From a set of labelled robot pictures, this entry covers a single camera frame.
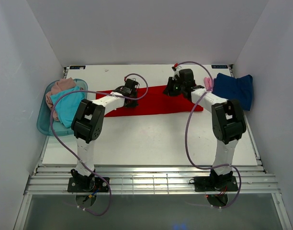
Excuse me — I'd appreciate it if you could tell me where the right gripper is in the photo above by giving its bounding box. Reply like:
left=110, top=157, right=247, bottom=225
left=163, top=77, right=185, bottom=97

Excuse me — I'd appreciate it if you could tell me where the light pink folded t shirt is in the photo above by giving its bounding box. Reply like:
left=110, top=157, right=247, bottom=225
left=203, top=77, right=214, bottom=92

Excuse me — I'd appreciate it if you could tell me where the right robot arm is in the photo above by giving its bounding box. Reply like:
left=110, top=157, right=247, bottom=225
left=163, top=67, right=247, bottom=193

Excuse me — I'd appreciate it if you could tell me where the red t shirt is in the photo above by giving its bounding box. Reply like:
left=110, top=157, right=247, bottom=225
left=105, top=85, right=194, bottom=117

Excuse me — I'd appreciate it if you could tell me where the blue corner label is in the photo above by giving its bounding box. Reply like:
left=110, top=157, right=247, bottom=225
left=69, top=66, right=86, bottom=69
left=211, top=65, right=228, bottom=69

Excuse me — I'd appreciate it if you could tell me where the dusty pink t shirt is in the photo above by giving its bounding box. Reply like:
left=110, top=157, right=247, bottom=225
left=45, top=78, right=76, bottom=111

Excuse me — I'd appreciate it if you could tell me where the turquoise t shirt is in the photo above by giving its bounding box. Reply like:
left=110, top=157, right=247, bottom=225
left=50, top=86, right=85, bottom=128

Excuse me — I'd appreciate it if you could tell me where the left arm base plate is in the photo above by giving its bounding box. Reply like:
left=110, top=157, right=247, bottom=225
left=67, top=177, right=110, bottom=193

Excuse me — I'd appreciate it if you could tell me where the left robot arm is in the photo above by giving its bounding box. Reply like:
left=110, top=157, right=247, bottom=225
left=70, top=79, right=139, bottom=192

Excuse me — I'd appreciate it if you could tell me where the navy blue folded t shirt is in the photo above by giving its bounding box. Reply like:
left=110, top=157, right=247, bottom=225
left=213, top=73, right=254, bottom=111

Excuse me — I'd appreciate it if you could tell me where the purple cable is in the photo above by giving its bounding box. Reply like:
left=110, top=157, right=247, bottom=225
left=49, top=73, right=149, bottom=217
left=174, top=61, right=241, bottom=210

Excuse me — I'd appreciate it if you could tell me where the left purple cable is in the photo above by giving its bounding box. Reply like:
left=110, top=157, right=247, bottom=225
left=49, top=73, right=149, bottom=217

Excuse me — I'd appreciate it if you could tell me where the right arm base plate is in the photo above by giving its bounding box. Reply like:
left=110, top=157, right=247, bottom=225
left=189, top=176, right=238, bottom=192

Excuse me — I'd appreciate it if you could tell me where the right blue corner label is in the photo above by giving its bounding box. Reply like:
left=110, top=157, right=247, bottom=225
left=211, top=65, right=228, bottom=69

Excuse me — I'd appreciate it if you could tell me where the teal plastic tray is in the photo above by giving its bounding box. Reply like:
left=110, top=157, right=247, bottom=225
left=37, top=79, right=88, bottom=136

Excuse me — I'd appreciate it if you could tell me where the left blue corner label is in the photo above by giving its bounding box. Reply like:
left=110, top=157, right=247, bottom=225
left=69, top=66, right=86, bottom=69

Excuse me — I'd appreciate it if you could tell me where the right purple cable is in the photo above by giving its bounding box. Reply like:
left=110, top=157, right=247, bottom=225
left=174, top=61, right=241, bottom=210

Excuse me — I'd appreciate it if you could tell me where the aluminium rail frame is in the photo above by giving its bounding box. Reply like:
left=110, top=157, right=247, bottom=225
left=25, top=164, right=281, bottom=195

